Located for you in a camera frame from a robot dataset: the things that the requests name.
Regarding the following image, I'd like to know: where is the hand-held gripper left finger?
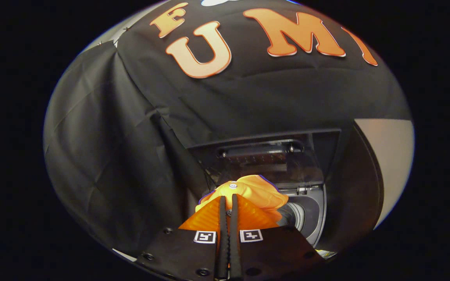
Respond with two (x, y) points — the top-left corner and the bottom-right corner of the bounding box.
(135, 195), (227, 281)

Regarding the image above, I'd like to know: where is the dark transparent washing machine lid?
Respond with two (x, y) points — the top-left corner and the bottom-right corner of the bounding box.
(188, 129), (343, 192)

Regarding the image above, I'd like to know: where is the yellow polo shirt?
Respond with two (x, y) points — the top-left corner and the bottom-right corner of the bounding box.
(195, 174), (289, 223)

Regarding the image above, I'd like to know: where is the row of black cloth clips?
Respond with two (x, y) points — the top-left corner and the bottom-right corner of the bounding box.
(96, 25), (130, 46)

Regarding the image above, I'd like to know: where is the small grey washing machine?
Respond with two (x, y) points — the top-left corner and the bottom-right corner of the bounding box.
(276, 183), (327, 248)

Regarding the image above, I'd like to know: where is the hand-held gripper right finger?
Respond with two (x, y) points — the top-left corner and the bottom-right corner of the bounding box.
(227, 194), (327, 281)

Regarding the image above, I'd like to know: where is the black backdrop cloth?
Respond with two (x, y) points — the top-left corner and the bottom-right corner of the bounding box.
(43, 0), (411, 254)

